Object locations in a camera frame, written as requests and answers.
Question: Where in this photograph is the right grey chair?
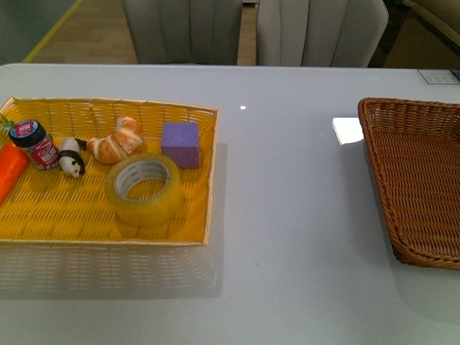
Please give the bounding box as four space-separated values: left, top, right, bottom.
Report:
256 0 389 68

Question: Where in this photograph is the toy croissant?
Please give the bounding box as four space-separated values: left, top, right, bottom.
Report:
86 116 143 164

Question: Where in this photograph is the brown wicker basket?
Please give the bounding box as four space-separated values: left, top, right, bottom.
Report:
358 98 459 270

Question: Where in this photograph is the orange toy carrot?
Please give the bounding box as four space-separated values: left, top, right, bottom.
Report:
1 139 30 203

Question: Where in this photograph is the panda figurine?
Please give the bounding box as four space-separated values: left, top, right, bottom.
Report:
58 137 87 178

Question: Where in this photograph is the black lidded red jar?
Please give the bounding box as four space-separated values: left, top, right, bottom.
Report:
9 119 59 170

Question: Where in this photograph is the label sticker on table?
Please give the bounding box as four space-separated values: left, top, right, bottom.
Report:
418 69 459 85

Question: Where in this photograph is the grey chair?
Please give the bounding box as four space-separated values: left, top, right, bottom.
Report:
256 0 389 68
122 1 243 65

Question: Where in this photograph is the clear packing tape roll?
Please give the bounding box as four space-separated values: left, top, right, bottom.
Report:
104 152 183 227

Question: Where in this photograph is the left grey chair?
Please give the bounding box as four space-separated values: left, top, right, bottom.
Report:
122 1 243 65

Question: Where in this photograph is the yellow woven basket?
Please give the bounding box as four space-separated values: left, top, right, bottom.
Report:
1 97 222 296

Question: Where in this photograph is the purple foam cube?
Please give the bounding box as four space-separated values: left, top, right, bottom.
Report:
161 122 200 169

